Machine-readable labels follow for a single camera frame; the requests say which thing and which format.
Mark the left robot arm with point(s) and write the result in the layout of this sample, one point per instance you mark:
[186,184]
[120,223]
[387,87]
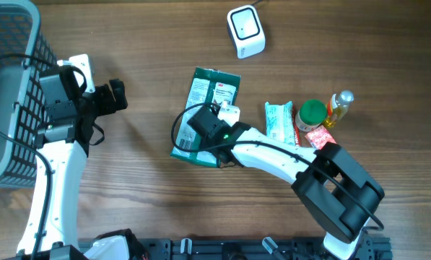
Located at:
[62,144]

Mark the green lid stock jar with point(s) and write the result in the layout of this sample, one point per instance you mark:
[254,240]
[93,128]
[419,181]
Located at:
[310,116]

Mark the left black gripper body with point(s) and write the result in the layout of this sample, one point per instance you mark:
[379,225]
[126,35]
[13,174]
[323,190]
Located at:
[99,102]

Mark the grey plastic mesh basket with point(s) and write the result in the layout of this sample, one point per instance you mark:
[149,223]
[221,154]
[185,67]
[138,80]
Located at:
[24,54]

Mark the white barcode scanner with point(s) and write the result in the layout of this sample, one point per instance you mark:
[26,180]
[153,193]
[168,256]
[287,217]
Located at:
[245,30]

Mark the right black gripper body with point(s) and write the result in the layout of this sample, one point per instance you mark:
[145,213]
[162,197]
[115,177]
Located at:
[208,144]

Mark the green 3M gloves packet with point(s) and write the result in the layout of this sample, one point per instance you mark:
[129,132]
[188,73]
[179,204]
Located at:
[208,86]

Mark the red Nescafe coffee sachet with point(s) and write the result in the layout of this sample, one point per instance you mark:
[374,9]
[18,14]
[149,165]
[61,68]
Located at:
[296,130]

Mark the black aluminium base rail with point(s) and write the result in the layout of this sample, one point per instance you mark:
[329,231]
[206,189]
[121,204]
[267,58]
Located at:
[369,248]

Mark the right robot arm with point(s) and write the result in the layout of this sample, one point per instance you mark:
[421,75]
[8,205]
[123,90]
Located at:
[339,193]

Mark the yellow dish soap bottle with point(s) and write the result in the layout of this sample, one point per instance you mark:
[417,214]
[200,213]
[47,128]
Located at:
[337,107]

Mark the orange white tissue pack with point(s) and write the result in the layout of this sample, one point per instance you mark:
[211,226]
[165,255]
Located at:
[319,137]

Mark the mint green wipes packet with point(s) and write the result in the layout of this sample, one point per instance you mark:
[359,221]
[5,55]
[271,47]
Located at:
[279,124]

